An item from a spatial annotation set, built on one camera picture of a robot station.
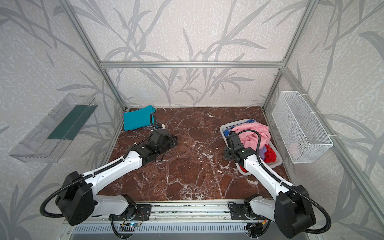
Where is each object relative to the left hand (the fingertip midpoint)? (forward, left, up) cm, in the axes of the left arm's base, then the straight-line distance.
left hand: (178, 135), depth 84 cm
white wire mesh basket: (-12, -56, +19) cm, 60 cm away
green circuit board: (-41, +18, -16) cm, 48 cm away
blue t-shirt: (+7, -29, -8) cm, 31 cm away
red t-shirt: (-7, -54, -10) cm, 56 cm away
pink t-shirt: (0, -42, -4) cm, 42 cm away
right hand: (-3, -30, -7) cm, 31 cm away
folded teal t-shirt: (+28, +37, -20) cm, 50 cm away
